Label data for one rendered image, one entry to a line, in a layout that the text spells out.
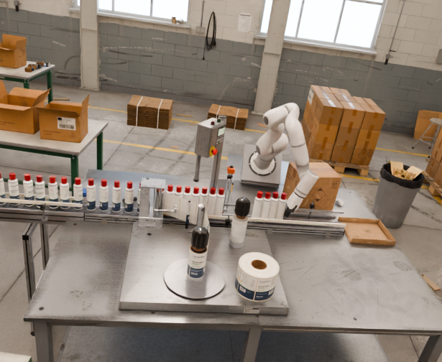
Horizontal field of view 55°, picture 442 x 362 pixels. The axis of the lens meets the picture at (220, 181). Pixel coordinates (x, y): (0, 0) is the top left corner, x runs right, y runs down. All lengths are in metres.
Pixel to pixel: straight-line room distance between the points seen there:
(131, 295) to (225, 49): 6.15
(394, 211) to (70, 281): 3.56
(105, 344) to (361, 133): 4.29
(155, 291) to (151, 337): 0.74
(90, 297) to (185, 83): 6.18
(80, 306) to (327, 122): 4.35
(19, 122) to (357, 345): 3.21
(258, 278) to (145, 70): 6.38
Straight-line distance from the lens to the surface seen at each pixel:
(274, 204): 2.68
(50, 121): 3.90
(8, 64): 6.34
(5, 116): 4.15
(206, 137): 2.45
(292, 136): 2.53
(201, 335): 2.84
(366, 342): 3.14
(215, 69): 7.83
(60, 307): 2.13
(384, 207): 4.90
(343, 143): 5.92
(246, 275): 2.06
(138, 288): 2.12
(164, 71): 7.97
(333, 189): 3.04
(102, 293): 2.18
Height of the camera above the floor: 2.28
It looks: 26 degrees down
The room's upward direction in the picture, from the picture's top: 8 degrees clockwise
